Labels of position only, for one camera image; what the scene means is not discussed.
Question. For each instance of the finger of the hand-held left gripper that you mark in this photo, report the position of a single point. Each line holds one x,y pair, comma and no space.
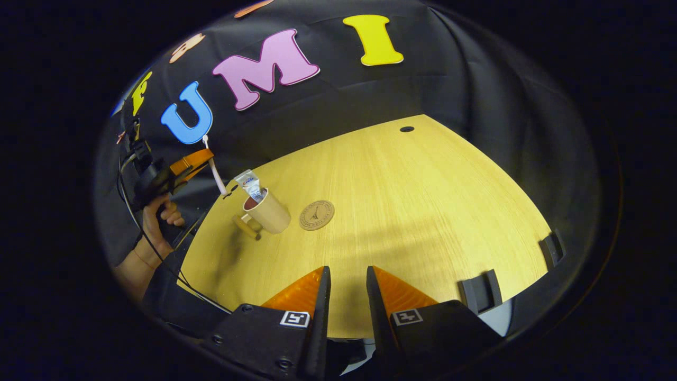
193,161

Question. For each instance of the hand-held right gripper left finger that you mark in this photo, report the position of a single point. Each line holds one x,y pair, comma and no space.
320,328

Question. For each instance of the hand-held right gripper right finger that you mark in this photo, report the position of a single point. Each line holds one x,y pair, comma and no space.
376,317

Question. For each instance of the white toothbrush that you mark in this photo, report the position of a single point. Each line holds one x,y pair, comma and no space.
215,172

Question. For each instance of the white toothpaste tube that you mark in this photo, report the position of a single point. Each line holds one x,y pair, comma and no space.
251,185

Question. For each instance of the round cork coaster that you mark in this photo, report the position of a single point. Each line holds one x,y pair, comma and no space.
317,215

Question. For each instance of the black backdrop cloth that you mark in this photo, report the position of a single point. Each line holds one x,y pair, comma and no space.
449,79

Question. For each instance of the black desk edge bracket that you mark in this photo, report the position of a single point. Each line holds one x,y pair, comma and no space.
551,248
478,291

